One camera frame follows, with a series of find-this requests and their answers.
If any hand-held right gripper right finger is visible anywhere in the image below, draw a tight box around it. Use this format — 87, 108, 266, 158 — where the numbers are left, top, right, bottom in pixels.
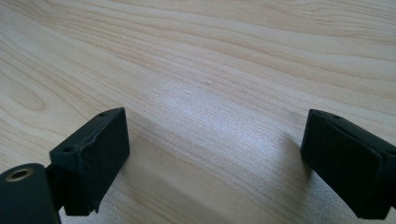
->
300, 108, 396, 220

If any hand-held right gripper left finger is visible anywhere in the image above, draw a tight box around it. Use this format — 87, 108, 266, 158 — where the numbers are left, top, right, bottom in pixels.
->
46, 106, 131, 217

